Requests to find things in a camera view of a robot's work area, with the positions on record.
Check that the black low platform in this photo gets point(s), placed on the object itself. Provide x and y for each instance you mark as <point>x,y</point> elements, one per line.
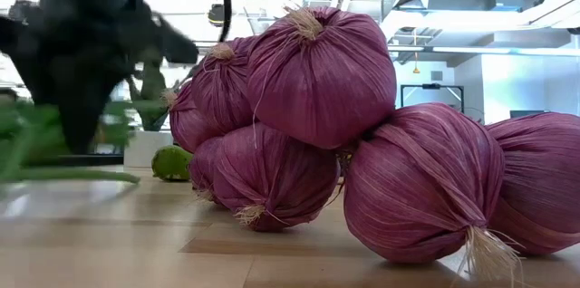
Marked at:
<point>106,160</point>

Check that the dark monitor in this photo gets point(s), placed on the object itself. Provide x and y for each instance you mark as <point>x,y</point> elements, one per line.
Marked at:
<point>528,114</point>

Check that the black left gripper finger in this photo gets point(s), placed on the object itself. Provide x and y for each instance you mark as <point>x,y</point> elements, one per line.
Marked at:
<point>176,43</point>
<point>81,116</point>

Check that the purple raffia onion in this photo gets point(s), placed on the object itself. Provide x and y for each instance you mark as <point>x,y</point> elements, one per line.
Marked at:
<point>201,168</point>
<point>186,125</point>
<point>321,84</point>
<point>222,89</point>
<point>276,175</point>
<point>544,179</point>
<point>421,179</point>

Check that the ceiling light strip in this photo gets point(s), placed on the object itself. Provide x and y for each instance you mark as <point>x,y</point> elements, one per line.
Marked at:
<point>471,50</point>
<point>208,44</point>

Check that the green onion bunch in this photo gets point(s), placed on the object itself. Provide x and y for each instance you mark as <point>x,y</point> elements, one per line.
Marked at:
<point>68,175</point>

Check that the black ceiling dome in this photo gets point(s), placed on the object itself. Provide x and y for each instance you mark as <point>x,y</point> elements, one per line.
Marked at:
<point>215,15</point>
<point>20,9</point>

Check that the green lime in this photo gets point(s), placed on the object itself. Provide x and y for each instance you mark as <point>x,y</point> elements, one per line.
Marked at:
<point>172,163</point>

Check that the white plant pot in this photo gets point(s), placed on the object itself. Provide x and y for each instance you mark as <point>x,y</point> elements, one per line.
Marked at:
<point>145,150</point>

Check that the black metal frame stand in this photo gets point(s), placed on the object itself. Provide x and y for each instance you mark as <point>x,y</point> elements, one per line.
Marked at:
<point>430,86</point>

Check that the yellow hanging pendant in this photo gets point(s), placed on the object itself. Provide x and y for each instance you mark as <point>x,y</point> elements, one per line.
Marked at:
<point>416,70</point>

